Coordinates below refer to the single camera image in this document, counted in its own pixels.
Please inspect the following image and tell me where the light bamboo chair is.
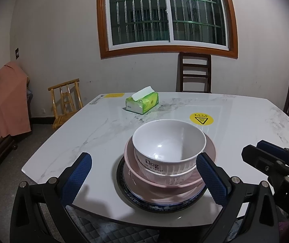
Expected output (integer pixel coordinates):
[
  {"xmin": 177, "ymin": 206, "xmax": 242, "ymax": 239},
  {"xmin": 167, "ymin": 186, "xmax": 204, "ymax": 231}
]
[{"xmin": 48, "ymin": 78, "xmax": 84, "ymax": 130}]

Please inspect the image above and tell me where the green tissue box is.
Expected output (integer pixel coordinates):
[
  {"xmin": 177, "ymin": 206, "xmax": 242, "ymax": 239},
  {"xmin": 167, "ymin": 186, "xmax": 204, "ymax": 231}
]
[{"xmin": 125, "ymin": 86, "xmax": 159, "ymax": 115}]

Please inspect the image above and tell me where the wood framed window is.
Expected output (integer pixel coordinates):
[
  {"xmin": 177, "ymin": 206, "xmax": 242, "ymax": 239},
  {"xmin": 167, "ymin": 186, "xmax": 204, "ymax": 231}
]
[{"xmin": 96, "ymin": 0, "xmax": 238, "ymax": 59}]

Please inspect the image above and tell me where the blue floral plate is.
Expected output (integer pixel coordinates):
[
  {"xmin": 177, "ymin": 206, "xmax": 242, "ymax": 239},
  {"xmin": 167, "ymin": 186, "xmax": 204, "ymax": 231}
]
[{"xmin": 116, "ymin": 157, "xmax": 206, "ymax": 213}]

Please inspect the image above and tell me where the white pink Rabbit bowl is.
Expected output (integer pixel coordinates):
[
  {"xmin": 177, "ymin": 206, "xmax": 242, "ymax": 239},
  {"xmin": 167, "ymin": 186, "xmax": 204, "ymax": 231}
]
[{"xmin": 133, "ymin": 149, "xmax": 202, "ymax": 186}]

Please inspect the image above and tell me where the yellow warning sticker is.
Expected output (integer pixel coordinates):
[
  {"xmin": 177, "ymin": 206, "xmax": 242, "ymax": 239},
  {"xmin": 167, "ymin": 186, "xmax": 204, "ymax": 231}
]
[{"xmin": 189, "ymin": 112, "xmax": 214, "ymax": 126}]

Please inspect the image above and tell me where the white rose plate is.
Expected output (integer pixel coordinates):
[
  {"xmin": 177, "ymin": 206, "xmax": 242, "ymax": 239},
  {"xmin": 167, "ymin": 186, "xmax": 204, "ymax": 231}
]
[{"xmin": 123, "ymin": 164, "xmax": 205, "ymax": 205}]

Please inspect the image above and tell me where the dark wooden chair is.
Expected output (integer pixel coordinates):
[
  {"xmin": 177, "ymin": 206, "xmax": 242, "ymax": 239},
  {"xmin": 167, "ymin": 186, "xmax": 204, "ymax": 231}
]
[{"xmin": 176, "ymin": 52, "xmax": 212, "ymax": 93}]

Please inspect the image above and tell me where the white blue ribbed bowl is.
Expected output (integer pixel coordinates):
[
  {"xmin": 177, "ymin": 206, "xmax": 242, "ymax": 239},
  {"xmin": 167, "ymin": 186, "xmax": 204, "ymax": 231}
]
[{"xmin": 132, "ymin": 119, "xmax": 207, "ymax": 161}]

